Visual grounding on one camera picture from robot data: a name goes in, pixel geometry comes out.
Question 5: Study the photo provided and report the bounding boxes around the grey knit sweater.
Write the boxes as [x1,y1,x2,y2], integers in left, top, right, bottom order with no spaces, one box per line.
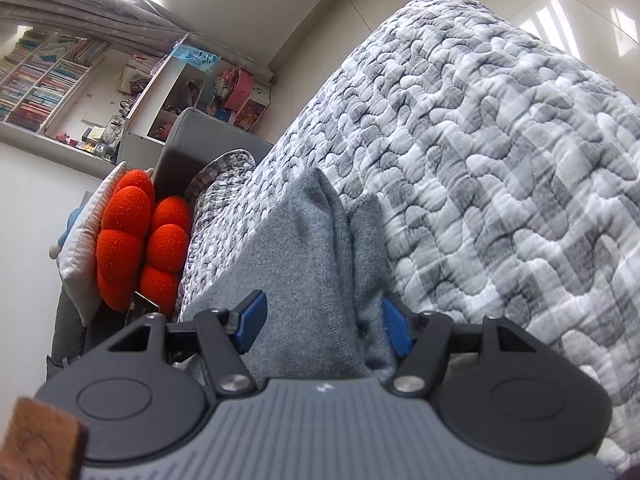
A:
[183,168,396,385]

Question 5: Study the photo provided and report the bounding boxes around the smartphone on stand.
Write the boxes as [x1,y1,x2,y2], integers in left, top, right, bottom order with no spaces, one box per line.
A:
[125,292,160,326]

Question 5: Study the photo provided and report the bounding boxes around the orange pumpkin plush cushion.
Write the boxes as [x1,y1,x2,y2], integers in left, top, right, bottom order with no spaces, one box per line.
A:
[96,169,192,318]

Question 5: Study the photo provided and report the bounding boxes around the white pillow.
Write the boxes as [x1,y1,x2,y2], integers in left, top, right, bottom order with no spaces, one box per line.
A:
[56,162,127,327]

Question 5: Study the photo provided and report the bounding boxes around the grey patterned quilt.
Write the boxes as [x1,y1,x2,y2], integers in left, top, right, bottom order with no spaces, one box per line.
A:
[176,0,639,472]

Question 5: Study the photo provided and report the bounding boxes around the blue plush toy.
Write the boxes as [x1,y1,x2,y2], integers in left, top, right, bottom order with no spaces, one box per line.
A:
[49,206,84,260]

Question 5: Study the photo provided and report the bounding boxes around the brown fuzzy sleeve cuff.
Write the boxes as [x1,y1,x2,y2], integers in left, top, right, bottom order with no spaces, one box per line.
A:
[1,398,88,479]

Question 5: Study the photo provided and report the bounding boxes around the pink storage basket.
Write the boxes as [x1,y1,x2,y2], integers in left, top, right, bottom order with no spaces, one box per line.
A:
[224,67,254,112]

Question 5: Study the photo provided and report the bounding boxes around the teal hanging bag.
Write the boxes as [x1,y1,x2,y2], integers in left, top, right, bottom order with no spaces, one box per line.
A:
[170,44,219,72]

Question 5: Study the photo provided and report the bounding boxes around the white desk with shelves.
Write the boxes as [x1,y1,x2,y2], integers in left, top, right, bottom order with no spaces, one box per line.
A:
[1,27,269,177]

